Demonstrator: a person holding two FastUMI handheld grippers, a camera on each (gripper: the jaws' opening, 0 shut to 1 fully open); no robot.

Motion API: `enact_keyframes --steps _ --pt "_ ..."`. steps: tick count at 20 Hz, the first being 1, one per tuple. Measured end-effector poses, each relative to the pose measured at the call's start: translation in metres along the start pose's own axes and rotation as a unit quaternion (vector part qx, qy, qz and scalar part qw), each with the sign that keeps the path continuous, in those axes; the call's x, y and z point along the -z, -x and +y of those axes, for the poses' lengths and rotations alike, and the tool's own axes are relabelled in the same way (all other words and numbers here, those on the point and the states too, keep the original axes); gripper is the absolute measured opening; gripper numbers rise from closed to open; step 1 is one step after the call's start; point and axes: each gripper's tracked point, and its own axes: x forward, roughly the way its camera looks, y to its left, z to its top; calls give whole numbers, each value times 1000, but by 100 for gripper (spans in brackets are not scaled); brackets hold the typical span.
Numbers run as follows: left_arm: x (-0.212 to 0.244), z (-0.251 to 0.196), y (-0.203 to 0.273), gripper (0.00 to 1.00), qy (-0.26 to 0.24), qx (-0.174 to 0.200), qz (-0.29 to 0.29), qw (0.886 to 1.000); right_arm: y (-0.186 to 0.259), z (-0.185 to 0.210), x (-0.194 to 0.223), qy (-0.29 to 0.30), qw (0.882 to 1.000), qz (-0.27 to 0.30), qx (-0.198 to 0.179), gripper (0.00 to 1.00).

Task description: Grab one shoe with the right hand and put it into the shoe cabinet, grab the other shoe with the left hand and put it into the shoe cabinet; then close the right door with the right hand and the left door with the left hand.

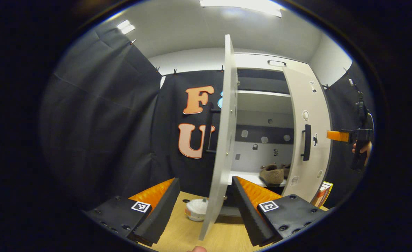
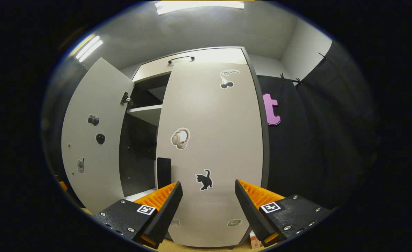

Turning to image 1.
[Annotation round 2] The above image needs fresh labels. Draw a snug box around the small ceiling light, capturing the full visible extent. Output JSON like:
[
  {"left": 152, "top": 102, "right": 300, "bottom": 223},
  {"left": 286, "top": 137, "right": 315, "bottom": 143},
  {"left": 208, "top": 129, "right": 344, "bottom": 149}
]
[{"left": 117, "top": 20, "right": 136, "bottom": 35}]

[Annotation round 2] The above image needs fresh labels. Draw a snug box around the brown fluffy shoe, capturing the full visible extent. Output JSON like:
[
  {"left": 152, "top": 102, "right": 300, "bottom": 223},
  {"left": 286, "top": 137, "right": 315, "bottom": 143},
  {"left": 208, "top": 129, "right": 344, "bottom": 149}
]
[{"left": 260, "top": 164, "right": 285, "bottom": 186}]

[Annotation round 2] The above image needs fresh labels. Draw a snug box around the large ceiling light panel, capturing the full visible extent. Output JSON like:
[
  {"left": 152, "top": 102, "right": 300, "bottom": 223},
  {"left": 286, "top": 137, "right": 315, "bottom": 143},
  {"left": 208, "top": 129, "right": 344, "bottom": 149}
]
[{"left": 199, "top": 0, "right": 283, "bottom": 18}]

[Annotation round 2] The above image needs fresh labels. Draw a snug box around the white cabinet shelf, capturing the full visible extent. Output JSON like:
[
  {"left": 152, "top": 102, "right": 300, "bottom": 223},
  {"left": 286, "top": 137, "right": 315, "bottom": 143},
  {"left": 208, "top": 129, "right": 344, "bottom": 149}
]
[
  {"left": 228, "top": 171, "right": 287, "bottom": 187},
  {"left": 237, "top": 90, "right": 292, "bottom": 114}
]

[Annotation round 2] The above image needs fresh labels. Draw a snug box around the white round container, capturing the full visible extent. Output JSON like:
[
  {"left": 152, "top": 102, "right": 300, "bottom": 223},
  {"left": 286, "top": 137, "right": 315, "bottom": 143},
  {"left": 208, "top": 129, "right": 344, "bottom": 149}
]
[{"left": 185, "top": 198, "right": 209, "bottom": 222}]

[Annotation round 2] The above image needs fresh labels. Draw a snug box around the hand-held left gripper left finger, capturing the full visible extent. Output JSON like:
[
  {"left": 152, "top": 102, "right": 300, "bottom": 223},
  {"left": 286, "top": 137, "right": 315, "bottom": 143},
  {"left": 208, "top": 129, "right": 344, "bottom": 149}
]
[{"left": 82, "top": 177, "right": 181, "bottom": 247}]

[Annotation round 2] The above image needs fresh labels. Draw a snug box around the black door handle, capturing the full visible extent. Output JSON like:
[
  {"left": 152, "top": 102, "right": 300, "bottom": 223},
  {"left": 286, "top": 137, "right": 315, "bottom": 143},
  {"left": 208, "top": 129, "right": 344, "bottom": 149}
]
[
  {"left": 300, "top": 124, "right": 312, "bottom": 161},
  {"left": 205, "top": 101, "right": 221, "bottom": 154}
]

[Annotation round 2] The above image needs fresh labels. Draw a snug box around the white shoe cabinet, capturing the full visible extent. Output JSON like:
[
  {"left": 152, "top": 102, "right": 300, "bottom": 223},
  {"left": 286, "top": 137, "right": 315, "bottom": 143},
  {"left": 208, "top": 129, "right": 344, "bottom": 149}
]
[{"left": 232, "top": 52, "right": 332, "bottom": 217}]

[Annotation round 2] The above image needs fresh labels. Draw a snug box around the white cabinet drawer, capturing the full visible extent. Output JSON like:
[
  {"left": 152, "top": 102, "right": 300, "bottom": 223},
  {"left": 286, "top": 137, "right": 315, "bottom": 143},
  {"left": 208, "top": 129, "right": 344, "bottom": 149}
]
[{"left": 234, "top": 53, "right": 310, "bottom": 72}]

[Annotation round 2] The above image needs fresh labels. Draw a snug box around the white shoe cabinet door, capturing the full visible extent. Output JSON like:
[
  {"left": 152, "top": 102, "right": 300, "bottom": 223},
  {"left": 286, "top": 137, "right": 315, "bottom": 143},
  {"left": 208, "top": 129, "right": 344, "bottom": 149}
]
[
  {"left": 282, "top": 66, "right": 332, "bottom": 203},
  {"left": 198, "top": 34, "right": 239, "bottom": 241}
]

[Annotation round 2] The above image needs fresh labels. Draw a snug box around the yellow book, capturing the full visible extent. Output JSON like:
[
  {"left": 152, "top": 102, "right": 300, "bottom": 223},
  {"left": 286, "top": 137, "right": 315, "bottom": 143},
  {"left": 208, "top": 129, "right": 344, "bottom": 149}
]
[{"left": 321, "top": 181, "right": 334, "bottom": 202}]

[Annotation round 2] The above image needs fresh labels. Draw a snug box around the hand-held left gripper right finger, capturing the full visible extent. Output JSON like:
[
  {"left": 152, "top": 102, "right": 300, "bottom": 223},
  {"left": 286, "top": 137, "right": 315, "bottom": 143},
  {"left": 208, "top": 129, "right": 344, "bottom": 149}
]
[{"left": 231, "top": 176, "right": 329, "bottom": 247}]

